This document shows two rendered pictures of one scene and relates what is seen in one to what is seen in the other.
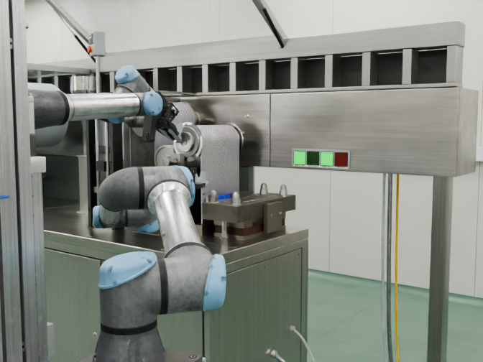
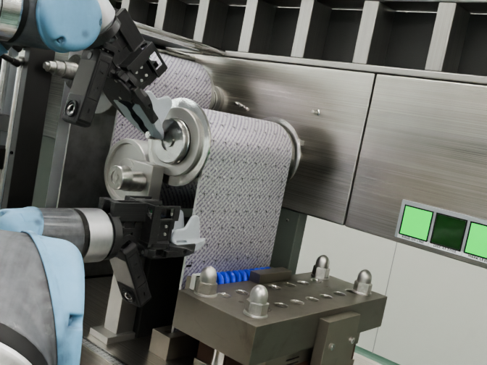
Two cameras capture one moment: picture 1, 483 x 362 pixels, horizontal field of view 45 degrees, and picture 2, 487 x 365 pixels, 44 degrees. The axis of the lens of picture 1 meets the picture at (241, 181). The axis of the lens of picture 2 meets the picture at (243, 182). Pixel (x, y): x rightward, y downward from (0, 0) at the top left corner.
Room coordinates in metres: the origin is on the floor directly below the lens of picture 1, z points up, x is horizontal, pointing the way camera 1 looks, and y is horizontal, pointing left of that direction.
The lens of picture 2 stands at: (1.19, 0.03, 1.31)
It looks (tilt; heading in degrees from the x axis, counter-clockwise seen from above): 6 degrees down; 3
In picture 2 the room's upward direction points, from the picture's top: 11 degrees clockwise
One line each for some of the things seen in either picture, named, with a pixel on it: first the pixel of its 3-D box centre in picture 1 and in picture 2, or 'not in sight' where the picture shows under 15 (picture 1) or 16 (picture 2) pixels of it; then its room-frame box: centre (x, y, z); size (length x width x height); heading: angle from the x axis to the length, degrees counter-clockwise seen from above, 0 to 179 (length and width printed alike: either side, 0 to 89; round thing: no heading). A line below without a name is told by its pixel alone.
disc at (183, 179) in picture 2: (187, 141); (177, 142); (2.19, 0.20, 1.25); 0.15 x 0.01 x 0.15; 54
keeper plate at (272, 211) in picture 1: (273, 217); (335, 347); (2.17, -0.12, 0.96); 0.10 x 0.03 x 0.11; 144
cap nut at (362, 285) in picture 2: (283, 189); (364, 281); (2.31, -0.17, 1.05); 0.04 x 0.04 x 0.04
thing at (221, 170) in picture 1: (221, 177); (236, 229); (2.25, 0.08, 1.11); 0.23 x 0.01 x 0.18; 144
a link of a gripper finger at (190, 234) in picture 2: (202, 178); (191, 232); (2.13, 0.14, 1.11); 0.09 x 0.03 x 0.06; 143
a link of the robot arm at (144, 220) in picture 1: (143, 215); not in sight; (1.93, 0.33, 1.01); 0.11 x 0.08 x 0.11; 106
